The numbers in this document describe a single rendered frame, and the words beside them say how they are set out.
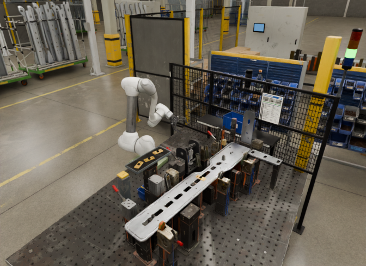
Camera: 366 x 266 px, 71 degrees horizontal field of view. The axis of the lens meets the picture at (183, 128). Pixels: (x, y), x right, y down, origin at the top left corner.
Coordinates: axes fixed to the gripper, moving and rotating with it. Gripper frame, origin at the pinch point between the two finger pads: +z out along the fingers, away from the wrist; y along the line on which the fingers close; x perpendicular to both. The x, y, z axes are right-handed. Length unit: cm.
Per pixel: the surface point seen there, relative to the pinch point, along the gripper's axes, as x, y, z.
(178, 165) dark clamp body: -87, -14, 25
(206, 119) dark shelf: 6.8, 23.1, 11.9
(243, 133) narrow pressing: -31, 38, 51
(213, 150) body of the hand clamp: -44, 8, 39
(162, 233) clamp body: -146, -35, 44
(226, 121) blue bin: -13.0, 36.0, 31.7
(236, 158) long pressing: -56, 17, 59
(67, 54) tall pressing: 515, -137, -522
